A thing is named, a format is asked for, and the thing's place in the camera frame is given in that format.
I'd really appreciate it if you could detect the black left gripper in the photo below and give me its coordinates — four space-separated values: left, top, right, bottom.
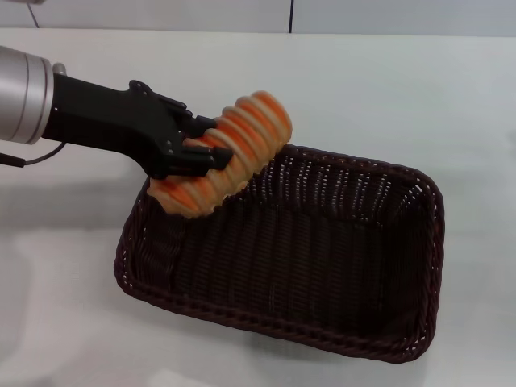
42 74 235 181

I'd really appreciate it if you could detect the orange striped bread loaf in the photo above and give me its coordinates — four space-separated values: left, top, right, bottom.
147 90 293 221

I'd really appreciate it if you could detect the dark brown woven basket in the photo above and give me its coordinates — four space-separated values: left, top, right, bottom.
114 143 447 358

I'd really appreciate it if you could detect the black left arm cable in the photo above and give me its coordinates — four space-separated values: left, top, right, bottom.
0 140 66 167

